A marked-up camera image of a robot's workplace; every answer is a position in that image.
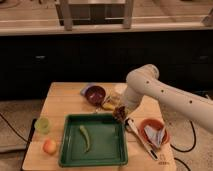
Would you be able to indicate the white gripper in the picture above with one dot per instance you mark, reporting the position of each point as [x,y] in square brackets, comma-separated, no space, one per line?
[131,99]

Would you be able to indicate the light blue plate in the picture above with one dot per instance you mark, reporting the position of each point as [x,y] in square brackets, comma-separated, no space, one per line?
[84,89]

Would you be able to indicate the dark purple bowl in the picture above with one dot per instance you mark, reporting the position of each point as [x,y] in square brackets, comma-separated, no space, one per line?
[95,95]

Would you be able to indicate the grey crumpled cloth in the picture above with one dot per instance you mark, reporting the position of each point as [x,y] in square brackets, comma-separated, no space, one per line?
[155,136]

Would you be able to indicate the green plastic tray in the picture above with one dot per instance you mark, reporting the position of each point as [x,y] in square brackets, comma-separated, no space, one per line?
[108,145]

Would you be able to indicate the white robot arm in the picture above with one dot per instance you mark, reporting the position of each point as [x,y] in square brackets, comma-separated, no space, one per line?
[144,81]

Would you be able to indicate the small green cup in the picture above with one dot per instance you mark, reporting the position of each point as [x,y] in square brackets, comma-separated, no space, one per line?
[42,125]

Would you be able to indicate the yellow fruit piece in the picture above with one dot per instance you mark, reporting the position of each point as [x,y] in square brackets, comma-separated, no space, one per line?
[109,105]

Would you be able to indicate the wooden stool frame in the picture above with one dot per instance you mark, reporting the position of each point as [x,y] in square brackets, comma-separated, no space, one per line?
[94,12]

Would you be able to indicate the dark red grape bunch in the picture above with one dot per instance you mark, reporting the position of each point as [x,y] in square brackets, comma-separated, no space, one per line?
[119,113]

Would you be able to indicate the orange bowl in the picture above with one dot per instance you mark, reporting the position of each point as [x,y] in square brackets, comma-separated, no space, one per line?
[156,124]

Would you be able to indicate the orange peach fruit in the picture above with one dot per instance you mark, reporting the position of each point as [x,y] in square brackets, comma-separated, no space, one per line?
[49,146]

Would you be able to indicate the green chili pepper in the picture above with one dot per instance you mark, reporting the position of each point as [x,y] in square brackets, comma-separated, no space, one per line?
[85,134]

